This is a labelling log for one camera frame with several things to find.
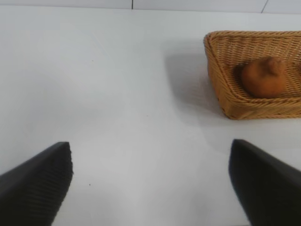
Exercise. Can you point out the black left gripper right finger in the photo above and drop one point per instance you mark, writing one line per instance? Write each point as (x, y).
(268, 186)

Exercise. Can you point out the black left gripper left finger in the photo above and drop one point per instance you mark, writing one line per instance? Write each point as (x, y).
(33, 188)

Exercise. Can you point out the tan woven wicker basket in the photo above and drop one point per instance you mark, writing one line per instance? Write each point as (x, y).
(225, 106)

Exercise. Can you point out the brown bread roll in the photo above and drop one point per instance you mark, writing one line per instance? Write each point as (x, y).
(261, 80)

